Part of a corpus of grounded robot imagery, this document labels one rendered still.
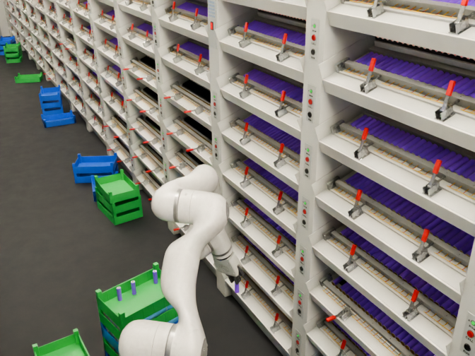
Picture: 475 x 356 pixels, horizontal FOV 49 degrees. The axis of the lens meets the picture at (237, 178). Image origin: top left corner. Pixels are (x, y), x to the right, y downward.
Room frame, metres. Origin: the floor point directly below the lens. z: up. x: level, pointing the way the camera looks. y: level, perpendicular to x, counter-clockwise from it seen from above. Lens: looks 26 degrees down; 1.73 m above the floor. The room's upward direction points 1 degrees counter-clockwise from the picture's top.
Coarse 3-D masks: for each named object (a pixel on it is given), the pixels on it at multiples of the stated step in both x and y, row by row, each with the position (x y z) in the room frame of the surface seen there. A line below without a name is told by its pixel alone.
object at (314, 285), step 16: (320, 272) 1.58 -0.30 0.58; (320, 288) 1.56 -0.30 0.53; (320, 304) 1.50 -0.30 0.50; (336, 304) 1.47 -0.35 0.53; (336, 320) 1.42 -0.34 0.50; (352, 320) 1.39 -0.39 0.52; (352, 336) 1.35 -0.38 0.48; (368, 336) 1.31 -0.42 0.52; (368, 352) 1.28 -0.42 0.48; (384, 352) 1.24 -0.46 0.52
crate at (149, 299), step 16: (144, 272) 1.88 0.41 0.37; (160, 272) 1.89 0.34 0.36; (112, 288) 1.77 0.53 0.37; (128, 288) 1.82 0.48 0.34; (144, 288) 1.83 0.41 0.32; (160, 288) 1.83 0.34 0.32; (112, 304) 1.73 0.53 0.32; (128, 304) 1.72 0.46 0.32; (144, 304) 1.72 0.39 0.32; (160, 304) 1.70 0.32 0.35; (112, 320) 1.63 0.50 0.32; (128, 320) 1.59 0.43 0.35
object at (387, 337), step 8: (328, 288) 1.53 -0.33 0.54; (336, 288) 1.51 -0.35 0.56; (336, 296) 1.49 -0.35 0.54; (344, 296) 1.47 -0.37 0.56; (344, 304) 1.44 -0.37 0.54; (352, 304) 1.42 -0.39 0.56; (360, 312) 1.38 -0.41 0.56; (368, 320) 1.35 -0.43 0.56; (376, 328) 1.31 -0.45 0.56; (384, 336) 1.27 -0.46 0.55; (392, 344) 1.24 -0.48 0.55; (400, 344) 1.23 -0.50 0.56; (392, 352) 1.22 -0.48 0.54; (400, 352) 1.21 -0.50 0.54; (408, 352) 1.20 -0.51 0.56
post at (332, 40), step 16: (320, 0) 1.58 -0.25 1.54; (320, 16) 1.58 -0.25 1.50; (320, 32) 1.57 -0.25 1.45; (336, 32) 1.58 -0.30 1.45; (352, 32) 1.61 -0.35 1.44; (320, 48) 1.57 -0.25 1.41; (336, 48) 1.58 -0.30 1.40; (304, 80) 1.64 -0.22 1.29; (320, 80) 1.56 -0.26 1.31; (304, 96) 1.63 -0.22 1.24; (320, 96) 1.56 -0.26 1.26; (304, 112) 1.63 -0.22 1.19; (320, 112) 1.56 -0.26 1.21; (336, 112) 1.59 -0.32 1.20; (304, 128) 1.62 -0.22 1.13; (304, 144) 1.62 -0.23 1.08; (320, 160) 1.56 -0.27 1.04; (336, 160) 1.60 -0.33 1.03; (304, 176) 1.61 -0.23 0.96; (320, 176) 1.57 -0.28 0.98; (304, 192) 1.61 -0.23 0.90; (320, 208) 1.57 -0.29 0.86; (320, 224) 1.57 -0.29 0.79; (304, 240) 1.60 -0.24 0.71; (304, 288) 1.58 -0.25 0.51; (304, 304) 1.58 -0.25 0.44; (304, 320) 1.57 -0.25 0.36; (304, 336) 1.57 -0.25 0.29; (304, 352) 1.56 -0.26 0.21
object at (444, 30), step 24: (336, 0) 1.57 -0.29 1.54; (360, 0) 1.53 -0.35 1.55; (384, 0) 1.45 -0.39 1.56; (408, 0) 1.37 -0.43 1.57; (432, 0) 1.34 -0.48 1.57; (456, 0) 1.29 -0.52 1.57; (336, 24) 1.53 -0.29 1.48; (360, 24) 1.43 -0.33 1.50; (384, 24) 1.35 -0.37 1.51; (408, 24) 1.29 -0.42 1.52; (432, 24) 1.25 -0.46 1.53; (456, 24) 1.17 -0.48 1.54; (432, 48) 1.22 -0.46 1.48; (456, 48) 1.16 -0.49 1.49
